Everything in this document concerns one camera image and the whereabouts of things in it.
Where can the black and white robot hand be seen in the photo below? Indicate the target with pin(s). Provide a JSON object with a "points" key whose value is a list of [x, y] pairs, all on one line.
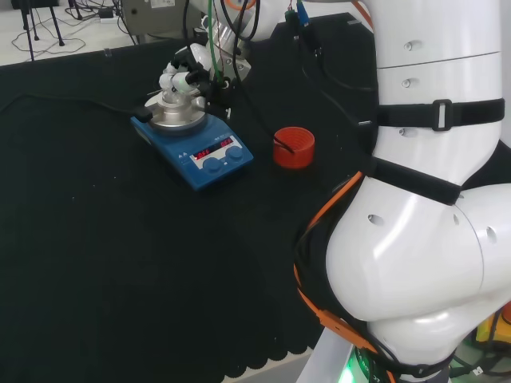
{"points": [[199, 60]]}

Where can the clear round-bottom flask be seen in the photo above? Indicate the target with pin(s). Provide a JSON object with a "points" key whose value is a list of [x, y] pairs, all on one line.
{"points": [[172, 97]]}

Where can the heater with blue base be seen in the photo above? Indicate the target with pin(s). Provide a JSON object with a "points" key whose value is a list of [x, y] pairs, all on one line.
{"points": [[187, 167]]}

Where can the grey metal box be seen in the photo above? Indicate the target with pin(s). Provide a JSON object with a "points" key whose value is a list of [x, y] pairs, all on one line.
{"points": [[155, 18]]}

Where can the clear cloth clip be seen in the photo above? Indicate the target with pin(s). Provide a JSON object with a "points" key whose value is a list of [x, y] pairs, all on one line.
{"points": [[107, 53]]}

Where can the black tripod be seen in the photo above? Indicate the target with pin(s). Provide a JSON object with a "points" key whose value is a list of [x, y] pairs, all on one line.
{"points": [[56, 28]]}

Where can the black bench cloth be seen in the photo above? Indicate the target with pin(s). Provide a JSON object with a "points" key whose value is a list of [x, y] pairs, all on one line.
{"points": [[120, 259]]}

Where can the yellow stop button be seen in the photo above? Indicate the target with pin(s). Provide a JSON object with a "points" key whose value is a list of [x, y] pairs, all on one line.
{"points": [[485, 331]]}

